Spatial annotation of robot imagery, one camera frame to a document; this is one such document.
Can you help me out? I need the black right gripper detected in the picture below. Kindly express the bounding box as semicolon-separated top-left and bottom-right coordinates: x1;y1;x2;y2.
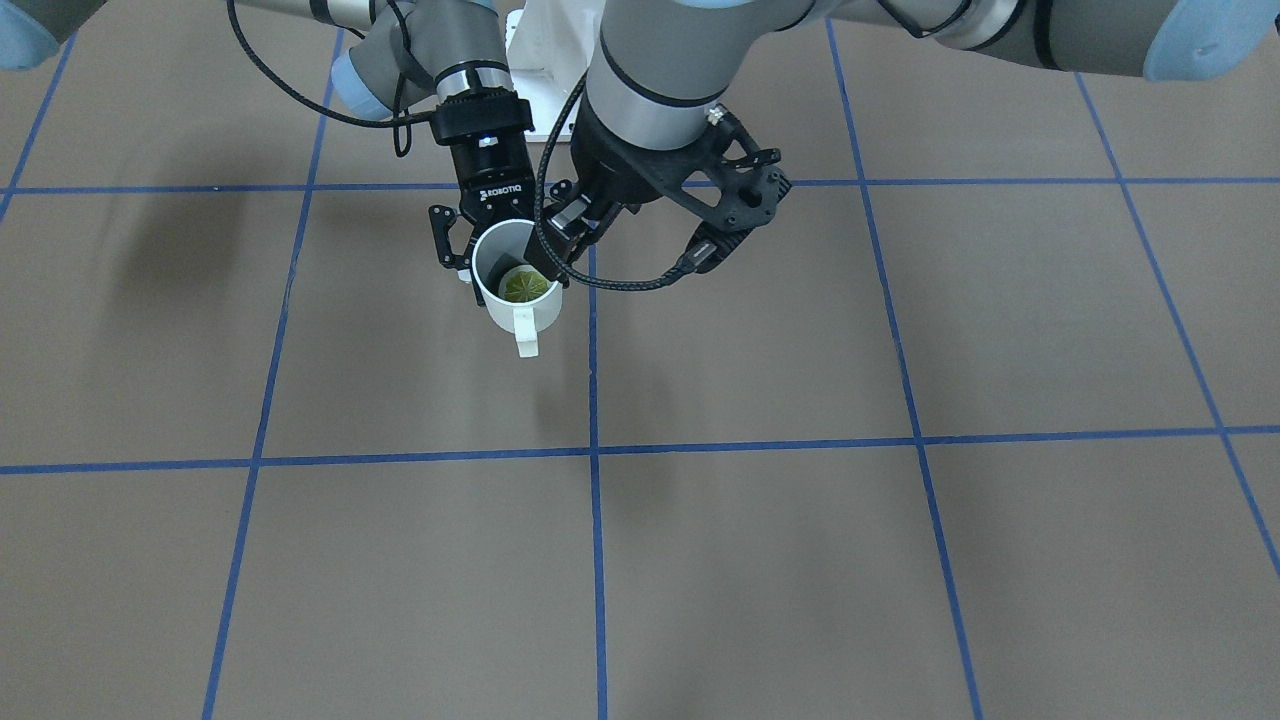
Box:
428;88;535;284

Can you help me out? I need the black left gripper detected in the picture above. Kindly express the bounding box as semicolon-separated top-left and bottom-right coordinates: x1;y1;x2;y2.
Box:
538;100;691;291

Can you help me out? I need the green lemon slice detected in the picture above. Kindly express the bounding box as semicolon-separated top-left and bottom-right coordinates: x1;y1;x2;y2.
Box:
497;265;554;304

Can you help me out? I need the white HOME mug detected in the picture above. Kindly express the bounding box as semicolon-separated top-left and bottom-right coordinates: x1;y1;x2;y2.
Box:
471;219;563;357

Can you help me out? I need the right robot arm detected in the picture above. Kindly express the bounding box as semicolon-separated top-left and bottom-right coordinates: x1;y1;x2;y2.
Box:
221;1;534;282

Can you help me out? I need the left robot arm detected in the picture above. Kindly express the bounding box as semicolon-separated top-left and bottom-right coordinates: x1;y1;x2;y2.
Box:
530;1;1277;292

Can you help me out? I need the black braided cable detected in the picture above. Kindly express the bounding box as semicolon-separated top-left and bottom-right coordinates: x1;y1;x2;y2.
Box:
227;0;445;159
532;70;741;293

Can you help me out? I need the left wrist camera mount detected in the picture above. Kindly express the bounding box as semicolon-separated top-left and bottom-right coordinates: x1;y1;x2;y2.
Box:
653;104;794;274

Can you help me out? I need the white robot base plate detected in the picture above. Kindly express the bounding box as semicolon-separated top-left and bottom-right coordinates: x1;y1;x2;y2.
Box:
506;1;605;143

